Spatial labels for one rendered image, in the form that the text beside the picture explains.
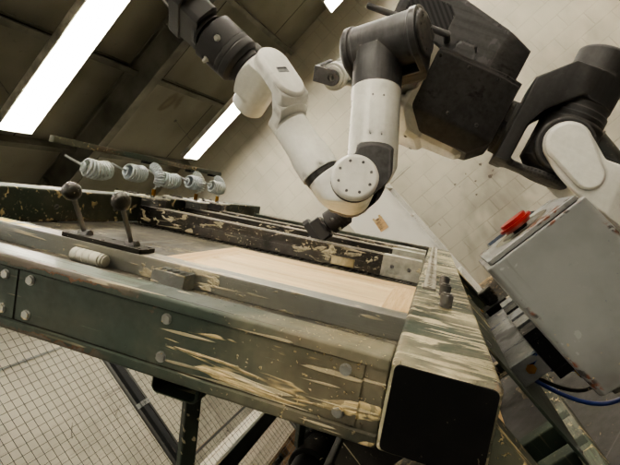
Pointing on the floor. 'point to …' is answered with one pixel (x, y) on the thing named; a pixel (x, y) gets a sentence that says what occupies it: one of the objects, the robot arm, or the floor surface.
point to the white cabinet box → (399, 225)
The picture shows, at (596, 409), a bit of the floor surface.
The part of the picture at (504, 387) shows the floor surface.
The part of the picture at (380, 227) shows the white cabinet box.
